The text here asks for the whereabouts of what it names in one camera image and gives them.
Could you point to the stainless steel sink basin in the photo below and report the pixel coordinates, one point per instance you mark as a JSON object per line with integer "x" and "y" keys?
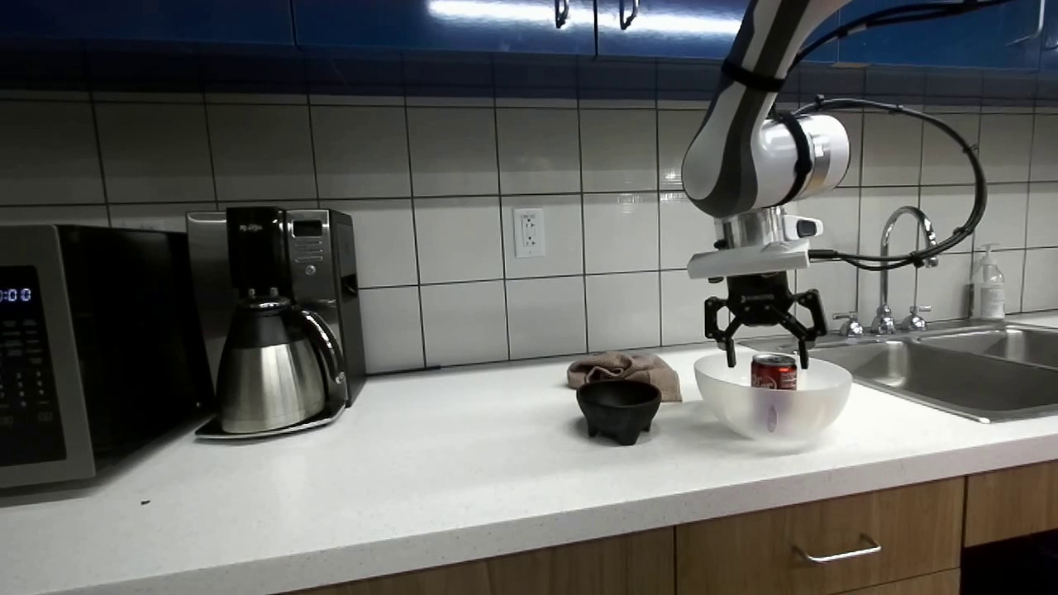
{"x": 970, "y": 375}

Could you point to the chrome gooseneck faucet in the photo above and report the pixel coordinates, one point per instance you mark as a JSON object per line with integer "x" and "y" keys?
{"x": 887, "y": 236}

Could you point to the stainless steel coffee carafe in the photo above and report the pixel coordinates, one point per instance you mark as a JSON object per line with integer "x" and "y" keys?
{"x": 268, "y": 375}

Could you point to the black steel coffee maker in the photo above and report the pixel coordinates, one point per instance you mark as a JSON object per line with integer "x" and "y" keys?
{"x": 314, "y": 265}

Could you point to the white translucent plastic bowl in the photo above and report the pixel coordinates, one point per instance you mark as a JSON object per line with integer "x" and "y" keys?
{"x": 770, "y": 423}

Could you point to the black stone footed bowl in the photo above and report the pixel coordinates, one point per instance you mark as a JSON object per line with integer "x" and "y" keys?
{"x": 616, "y": 407}

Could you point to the brown crumpled cloth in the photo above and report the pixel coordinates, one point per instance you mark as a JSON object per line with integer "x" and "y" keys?
{"x": 638, "y": 366}

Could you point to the wooden base cabinet door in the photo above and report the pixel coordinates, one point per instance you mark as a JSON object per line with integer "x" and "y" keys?
{"x": 550, "y": 568}

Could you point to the blue glossy wall cabinet door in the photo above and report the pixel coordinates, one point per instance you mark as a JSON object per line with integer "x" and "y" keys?
{"x": 664, "y": 41}
{"x": 385, "y": 20}

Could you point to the clear soap pump bottle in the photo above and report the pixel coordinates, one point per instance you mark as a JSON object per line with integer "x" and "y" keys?
{"x": 991, "y": 293}

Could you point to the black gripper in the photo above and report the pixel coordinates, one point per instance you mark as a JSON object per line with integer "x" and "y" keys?
{"x": 762, "y": 296}

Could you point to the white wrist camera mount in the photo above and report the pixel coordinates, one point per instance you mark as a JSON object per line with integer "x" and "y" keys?
{"x": 750, "y": 260}

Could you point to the narrow wooden drawer front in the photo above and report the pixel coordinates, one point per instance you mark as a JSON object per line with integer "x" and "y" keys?
{"x": 1010, "y": 504}

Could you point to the red soda can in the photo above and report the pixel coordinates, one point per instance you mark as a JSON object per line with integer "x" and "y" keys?
{"x": 774, "y": 375}

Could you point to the white wall power outlet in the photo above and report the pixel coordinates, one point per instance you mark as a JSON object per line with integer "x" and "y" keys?
{"x": 531, "y": 236}

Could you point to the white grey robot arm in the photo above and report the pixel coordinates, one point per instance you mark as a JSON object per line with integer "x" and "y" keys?
{"x": 745, "y": 154}

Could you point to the stainless steel microwave oven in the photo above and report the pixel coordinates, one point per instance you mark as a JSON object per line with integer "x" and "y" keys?
{"x": 67, "y": 350}

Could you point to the wide wooden drawer front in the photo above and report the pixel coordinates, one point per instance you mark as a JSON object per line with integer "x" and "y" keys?
{"x": 750, "y": 546}

